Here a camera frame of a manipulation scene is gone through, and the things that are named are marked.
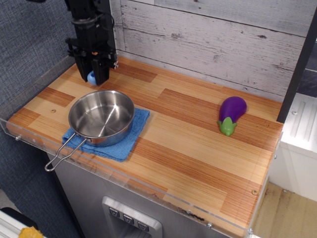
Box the blue cloth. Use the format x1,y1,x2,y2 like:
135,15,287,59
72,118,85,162
61,107,151,163

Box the grey toy fridge cabinet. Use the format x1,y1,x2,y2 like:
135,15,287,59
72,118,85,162
52,155,253,238

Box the dark right post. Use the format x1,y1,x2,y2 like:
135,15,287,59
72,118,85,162
277,9,317,123

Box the purple toy eggplant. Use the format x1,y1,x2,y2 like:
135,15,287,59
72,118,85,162
217,96,247,136

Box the silver dispenser panel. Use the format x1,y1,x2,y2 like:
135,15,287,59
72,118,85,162
102,196,163,238

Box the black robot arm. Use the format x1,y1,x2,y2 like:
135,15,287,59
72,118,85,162
65,0,118,85

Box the yellow tape object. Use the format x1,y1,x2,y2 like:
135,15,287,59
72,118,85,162
18,227,44,238

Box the clear acrylic table guard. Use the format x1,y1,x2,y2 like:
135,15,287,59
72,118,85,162
0,37,283,236

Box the blue spoon with grey bowl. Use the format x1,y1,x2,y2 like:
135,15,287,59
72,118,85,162
87,71,97,86

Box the white toy sink unit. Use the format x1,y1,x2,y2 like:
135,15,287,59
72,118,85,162
268,93,317,201

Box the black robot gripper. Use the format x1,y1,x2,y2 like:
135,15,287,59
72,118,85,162
66,20,118,86

